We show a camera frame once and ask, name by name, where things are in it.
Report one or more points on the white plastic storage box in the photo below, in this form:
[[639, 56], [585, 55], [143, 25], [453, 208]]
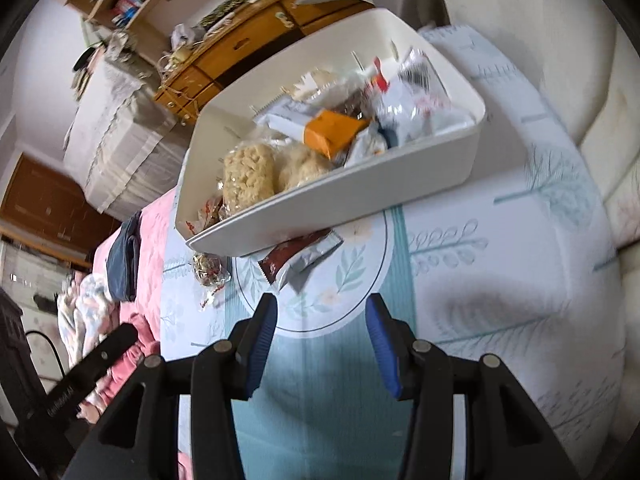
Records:
[[390, 180]]

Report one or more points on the dark printed bag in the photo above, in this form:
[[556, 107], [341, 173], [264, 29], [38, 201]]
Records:
[[225, 10]]

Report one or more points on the brown and silver snack packet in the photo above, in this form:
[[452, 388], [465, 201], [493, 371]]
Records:
[[290, 256]]

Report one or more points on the pink fleece garment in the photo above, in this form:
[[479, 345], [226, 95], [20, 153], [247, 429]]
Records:
[[140, 345]]

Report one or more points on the dark blue folded jeans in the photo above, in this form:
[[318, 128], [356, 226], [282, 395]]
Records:
[[125, 260]]

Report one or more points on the pink quilt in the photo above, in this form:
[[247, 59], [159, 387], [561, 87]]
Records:
[[155, 240]]

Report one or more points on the white and silver snack packet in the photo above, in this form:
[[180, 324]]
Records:
[[425, 110]]

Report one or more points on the white plastic bag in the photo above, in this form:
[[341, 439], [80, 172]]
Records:
[[186, 36]]

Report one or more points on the orange snack packet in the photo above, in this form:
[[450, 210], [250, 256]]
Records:
[[330, 132]]

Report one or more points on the white floral blanket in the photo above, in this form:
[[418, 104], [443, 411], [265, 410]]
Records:
[[85, 305]]

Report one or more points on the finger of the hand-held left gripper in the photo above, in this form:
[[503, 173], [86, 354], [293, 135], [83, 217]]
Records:
[[105, 352]]

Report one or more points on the floral cloth bag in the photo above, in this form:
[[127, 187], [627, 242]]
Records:
[[121, 45]]

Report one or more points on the clear bag of rice crackers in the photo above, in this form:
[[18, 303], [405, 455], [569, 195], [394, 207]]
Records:
[[320, 82]]

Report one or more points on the clear red candy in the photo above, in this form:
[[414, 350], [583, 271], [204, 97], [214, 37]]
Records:
[[202, 215], [210, 270]]

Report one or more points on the wooden desk with drawers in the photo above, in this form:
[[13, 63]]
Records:
[[240, 40]]

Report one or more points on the brown wooden wardrobe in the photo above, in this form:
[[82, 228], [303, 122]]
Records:
[[45, 205]]

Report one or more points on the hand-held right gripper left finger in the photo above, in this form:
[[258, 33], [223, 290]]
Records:
[[260, 350]]

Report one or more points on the row of books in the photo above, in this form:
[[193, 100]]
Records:
[[129, 5]]

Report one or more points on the blue and white snack packet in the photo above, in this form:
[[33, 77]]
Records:
[[367, 146]]

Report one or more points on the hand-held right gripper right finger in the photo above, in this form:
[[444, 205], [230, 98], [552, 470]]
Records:
[[385, 350]]

